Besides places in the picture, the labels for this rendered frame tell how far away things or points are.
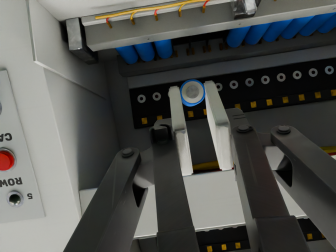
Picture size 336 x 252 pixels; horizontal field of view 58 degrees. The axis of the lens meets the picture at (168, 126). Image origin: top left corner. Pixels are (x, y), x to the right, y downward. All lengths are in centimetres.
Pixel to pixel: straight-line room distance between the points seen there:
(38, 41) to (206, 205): 18
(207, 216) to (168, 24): 17
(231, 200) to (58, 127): 15
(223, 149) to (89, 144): 18
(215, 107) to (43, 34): 15
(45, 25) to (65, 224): 16
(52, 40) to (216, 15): 14
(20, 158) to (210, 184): 15
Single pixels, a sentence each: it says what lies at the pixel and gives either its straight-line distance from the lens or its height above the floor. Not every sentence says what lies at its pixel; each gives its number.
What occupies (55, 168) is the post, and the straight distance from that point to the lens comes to 26.
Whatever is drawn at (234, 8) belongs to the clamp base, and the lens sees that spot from 26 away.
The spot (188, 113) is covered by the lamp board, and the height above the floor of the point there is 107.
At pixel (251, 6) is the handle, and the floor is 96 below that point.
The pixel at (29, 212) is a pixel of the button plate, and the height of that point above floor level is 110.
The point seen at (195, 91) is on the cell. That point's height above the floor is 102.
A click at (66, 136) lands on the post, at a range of 27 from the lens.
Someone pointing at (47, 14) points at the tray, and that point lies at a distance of 28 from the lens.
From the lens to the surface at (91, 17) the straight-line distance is 29.
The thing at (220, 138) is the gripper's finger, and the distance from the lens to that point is 16.
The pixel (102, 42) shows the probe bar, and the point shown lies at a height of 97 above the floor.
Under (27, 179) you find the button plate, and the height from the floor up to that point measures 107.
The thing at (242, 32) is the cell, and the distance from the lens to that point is 33.
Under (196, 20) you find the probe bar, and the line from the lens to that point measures 28.
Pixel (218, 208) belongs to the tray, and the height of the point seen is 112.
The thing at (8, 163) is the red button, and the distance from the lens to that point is 27.
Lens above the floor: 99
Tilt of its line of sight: 13 degrees up
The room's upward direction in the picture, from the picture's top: 171 degrees clockwise
